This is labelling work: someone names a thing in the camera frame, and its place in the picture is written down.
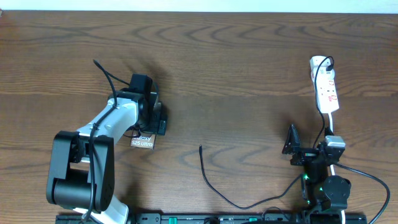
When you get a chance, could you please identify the black USB charging cable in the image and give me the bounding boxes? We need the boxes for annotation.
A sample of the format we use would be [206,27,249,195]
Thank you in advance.
[198,55,335,210]

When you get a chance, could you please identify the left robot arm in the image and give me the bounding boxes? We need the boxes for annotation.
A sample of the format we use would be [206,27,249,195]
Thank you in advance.
[46,73,167,223]

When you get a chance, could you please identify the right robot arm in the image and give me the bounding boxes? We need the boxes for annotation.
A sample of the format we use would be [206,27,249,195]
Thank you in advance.
[282,124,351,223]

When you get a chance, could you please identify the white power strip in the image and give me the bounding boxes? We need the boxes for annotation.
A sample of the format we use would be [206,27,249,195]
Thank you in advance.
[310,55,339,114]

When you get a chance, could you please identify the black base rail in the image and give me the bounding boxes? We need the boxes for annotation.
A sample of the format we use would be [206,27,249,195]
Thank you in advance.
[55,212,368,224]

